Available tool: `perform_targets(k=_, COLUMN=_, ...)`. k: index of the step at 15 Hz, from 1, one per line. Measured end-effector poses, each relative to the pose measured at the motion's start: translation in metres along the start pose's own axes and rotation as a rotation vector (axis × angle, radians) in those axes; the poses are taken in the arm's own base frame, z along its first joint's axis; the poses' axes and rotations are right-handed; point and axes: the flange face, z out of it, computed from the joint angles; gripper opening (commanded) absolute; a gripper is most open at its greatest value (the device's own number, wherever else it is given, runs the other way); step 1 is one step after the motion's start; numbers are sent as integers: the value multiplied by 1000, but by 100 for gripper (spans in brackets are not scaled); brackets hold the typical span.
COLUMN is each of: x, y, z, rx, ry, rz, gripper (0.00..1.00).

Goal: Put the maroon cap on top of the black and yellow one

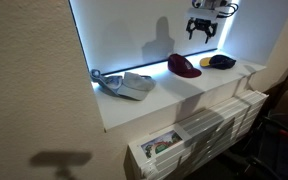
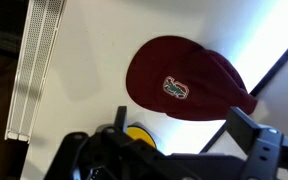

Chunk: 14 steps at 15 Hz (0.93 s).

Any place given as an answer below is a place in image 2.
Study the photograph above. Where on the white ribbed radiator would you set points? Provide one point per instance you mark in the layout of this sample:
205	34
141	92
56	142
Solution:
34	66

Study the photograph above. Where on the black and yellow cap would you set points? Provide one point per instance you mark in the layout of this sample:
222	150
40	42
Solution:
140	133

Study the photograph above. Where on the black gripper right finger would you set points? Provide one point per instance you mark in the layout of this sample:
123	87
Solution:
242	128

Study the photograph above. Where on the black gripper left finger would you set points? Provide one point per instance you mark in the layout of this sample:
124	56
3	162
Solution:
71	150

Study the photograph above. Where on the black window frame strip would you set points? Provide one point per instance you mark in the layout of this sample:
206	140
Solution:
277	63

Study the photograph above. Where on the maroon cap with logo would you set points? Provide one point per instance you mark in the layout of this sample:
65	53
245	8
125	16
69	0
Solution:
184	66

